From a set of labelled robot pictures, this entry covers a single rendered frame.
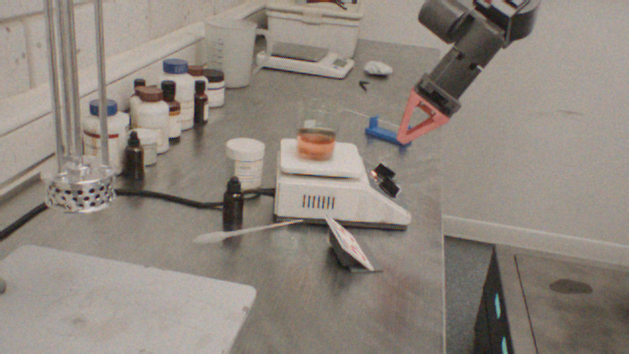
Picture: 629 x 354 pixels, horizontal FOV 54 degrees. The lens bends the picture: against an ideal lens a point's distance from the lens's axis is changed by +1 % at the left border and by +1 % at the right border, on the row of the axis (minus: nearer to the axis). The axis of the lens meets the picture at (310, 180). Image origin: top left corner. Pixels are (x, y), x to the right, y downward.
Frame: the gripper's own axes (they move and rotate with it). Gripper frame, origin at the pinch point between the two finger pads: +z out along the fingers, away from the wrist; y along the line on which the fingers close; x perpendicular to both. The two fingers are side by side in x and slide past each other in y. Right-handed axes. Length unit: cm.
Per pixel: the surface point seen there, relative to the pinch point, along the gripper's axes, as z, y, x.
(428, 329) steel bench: 10.7, 30.2, 12.9
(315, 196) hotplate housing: 12.7, 11.3, -5.4
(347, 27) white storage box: 1, -102, -24
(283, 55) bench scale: 16, -78, -32
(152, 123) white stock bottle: 25.7, -4.8, -34.4
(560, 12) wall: -44, -139, 29
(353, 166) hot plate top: 6.7, 8.2, -3.6
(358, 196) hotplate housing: 9.2, 10.1, -0.6
